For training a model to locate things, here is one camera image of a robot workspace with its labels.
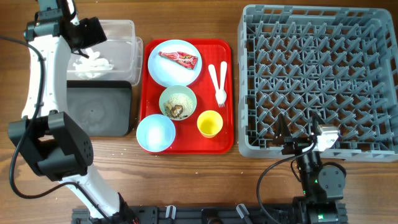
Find light blue bowl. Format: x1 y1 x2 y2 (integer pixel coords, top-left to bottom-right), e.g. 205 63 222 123
136 114 176 153

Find yellow cup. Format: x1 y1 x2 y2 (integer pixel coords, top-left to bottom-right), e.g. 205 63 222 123
197 110 223 138

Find red snack wrapper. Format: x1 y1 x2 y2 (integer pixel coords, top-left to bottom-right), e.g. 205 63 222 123
158 52 198 70

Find clear plastic waste bin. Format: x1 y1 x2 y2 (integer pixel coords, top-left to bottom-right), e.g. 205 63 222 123
65 19 144 86

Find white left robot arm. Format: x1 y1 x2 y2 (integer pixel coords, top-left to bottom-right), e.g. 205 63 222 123
8 0 134 223

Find rice and food scraps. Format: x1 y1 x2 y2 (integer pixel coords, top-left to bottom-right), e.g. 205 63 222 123
163 93 194 120

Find white plastic fork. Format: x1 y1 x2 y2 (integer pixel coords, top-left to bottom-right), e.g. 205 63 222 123
216 61 228 108

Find red serving tray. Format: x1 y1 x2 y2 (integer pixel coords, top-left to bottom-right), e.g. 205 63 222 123
140 39 234 154

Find white plastic spoon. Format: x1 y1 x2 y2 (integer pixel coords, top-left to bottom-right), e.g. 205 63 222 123
208 64 220 97

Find grey dishwasher rack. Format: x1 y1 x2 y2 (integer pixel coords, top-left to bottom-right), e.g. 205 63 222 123
238 4 397 162

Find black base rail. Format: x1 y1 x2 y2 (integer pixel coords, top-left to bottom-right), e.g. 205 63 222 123
70 203 348 224

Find black plastic tray bin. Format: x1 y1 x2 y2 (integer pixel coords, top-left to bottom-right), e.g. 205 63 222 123
67 80 132 137

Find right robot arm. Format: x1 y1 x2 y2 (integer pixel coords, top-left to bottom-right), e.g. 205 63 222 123
273 114 348 224

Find light blue plate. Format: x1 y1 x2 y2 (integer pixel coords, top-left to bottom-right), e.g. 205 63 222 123
147 40 203 87

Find crumpled white tissue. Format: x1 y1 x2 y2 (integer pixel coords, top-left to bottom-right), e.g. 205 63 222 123
73 48 114 80

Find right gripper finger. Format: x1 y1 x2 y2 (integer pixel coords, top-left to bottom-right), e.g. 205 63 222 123
312 112 325 136
275 114 292 140

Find green bowl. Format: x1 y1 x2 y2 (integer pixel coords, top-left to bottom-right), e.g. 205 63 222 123
159 85 197 121

